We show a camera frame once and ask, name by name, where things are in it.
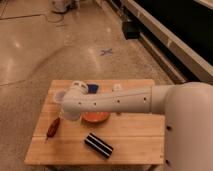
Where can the black white striped box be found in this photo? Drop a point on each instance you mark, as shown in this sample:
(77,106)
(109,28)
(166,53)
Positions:
(99,145)

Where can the blue sponge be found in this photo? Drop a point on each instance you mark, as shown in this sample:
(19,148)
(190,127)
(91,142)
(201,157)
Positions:
(93,88)

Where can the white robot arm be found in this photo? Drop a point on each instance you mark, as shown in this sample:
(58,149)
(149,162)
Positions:
(188,111)

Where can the orange plate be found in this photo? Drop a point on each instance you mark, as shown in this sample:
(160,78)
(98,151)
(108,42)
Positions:
(95,117)

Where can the black box on floor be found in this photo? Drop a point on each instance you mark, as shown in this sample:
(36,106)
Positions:
(130,30)

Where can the white tube bottle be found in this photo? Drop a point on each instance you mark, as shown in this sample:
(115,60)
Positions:
(117,87)

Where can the white plastic cup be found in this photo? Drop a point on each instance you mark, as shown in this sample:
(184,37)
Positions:
(58,96)

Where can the wooden table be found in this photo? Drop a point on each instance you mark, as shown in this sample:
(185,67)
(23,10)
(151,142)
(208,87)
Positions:
(136,138)

